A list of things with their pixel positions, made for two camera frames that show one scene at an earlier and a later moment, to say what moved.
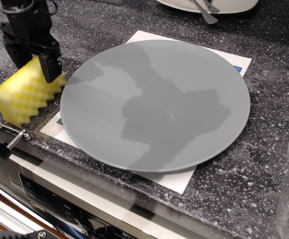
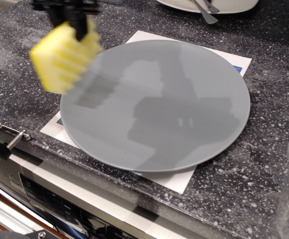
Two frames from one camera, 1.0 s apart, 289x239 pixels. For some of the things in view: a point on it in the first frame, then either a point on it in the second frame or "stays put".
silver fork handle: (212, 8) stays put
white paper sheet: (240, 63) stays put
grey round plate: (158, 106) stays put
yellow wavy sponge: (21, 96) to (59, 58)
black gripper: (29, 31) to (75, 11)
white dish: (223, 6) stays put
